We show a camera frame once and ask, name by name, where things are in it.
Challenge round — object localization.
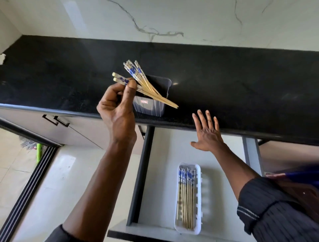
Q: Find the person's left hand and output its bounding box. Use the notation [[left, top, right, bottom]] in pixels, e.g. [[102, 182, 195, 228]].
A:
[[97, 78, 138, 146]]

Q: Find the person's right hand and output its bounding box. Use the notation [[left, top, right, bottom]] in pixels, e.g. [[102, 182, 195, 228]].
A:
[[191, 110, 226, 153]]

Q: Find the blue patterned wooden chopstick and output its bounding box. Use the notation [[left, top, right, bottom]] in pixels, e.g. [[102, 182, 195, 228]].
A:
[[123, 62, 160, 96], [134, 60, 162, 96], [126, 60, 161, 96], [113, 77, 179, 109], [112, 72, 179, 109]]

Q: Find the person's left forearm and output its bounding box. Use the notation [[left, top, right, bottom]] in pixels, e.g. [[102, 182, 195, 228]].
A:
[[62, 136, 137, 242]]

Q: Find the person's right forearm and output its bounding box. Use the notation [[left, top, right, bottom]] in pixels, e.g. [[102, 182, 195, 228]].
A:
[[212, 143, 261, 201]]

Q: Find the grey plastic utensil holder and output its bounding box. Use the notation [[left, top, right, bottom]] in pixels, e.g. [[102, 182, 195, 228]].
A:
[[132, 74, 172, 117]]

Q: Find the white drawer with dark sides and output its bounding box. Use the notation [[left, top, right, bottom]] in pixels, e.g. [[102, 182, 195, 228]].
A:
[[107, 126, 265, 242]]

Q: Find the bundle of blue patterned chopsticks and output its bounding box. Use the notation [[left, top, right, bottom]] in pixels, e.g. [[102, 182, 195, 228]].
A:
[[176, 167, 197, 229]]

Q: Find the white cabinet door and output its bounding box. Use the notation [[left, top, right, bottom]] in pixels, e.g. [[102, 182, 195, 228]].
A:
[[67, 117, 145, 155], [0, 108, 71, 148]]

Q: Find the white plastic slotted tray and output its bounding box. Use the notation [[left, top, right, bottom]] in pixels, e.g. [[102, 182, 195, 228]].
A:
[[174, 163, 202, 235]]

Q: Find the brown and blue garment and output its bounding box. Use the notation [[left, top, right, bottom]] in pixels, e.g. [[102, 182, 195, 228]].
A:
[[265, 163, 319, 223]]

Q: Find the dark striped shirt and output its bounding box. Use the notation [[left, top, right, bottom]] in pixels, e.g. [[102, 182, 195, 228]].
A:
[[45, 177, 319, 242]]

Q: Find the black sliding door track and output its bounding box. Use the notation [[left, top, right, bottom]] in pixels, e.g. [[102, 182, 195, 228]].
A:
[[0, 146, 60, 242]]

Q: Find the black cabinet handle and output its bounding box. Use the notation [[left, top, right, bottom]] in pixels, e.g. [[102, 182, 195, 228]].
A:
[[53, 116, 70, 128], [42, 114, 59, 126]]

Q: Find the green handled mop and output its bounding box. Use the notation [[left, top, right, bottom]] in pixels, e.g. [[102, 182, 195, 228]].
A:
[[19, 136, 43, 164]]

